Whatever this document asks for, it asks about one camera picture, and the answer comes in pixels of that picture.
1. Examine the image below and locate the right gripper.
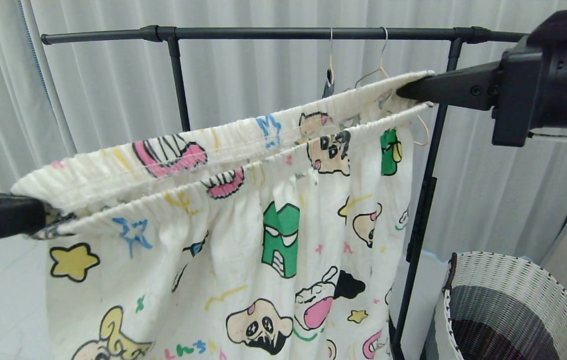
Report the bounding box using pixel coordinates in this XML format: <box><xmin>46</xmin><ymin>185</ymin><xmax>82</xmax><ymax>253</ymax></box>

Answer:
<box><xmin>492</xmin><ymin>37</ymin><xmax>567</xmax><ymax>147</ymax></box>

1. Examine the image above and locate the pink clothes hanger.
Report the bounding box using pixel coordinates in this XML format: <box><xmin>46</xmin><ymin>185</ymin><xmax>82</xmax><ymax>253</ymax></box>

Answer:
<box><xmin>355</xmin><ymin>27</ymin><xmax>431</xmax><ymax>147</ymax></box>
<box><xmin>327</xmin><ymin>27</ymin><xmax>336</xmax><ymax>86</ymax></box>

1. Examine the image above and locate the dark grey shirt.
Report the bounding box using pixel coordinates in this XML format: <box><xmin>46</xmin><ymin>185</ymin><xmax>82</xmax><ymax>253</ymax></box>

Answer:
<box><xmin>321</xmin><ymin>67</ymin><xmax>336</xmax><ymax>99</ymax></box>

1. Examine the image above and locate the cream printed garment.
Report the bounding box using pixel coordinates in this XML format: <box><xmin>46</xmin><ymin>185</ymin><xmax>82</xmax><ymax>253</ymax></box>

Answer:
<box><xmin>11</xmin><ymin>70</ymin><xmax>435</xmax><ymax>360</ymax></box>

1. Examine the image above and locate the white laundry basket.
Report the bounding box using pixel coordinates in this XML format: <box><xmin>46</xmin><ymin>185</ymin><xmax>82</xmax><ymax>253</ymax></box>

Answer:
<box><xmin>433</xmin><ymin>251</ymin><xmax>567</xmax><ymax>360</ymax></box>

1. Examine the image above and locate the black clothes rack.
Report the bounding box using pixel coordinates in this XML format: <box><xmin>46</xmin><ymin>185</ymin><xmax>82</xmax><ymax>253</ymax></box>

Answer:
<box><xmin>41</xmin><ymin>25</ymin><xmax>529</xmax><ymax>360</ymax></box>

